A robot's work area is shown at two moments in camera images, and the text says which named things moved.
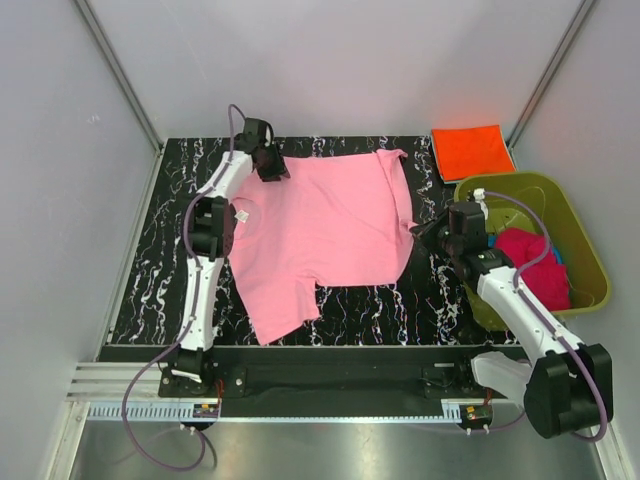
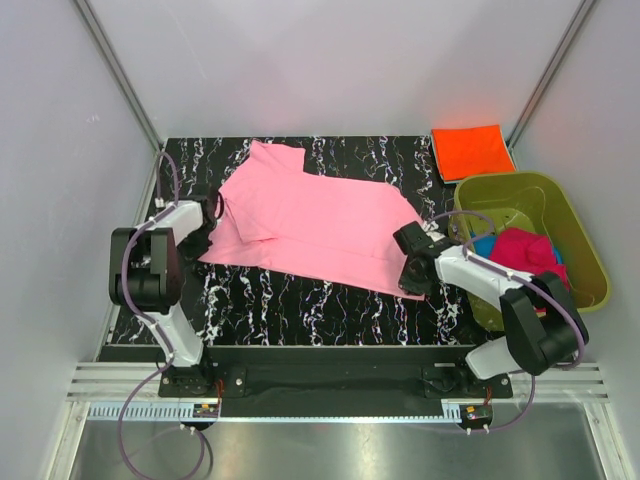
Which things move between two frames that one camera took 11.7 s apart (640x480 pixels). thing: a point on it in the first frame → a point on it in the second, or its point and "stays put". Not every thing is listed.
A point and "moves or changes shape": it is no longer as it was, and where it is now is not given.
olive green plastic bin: x=541 y=201 stays put
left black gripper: x=278 y=169 → x=193 y=253
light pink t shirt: x=334 y=220 moves or changes shape
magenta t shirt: x=548 y=278 stays put
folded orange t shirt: x=467 y=152 stays put
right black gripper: x=424 y=233 → x=407 y=285
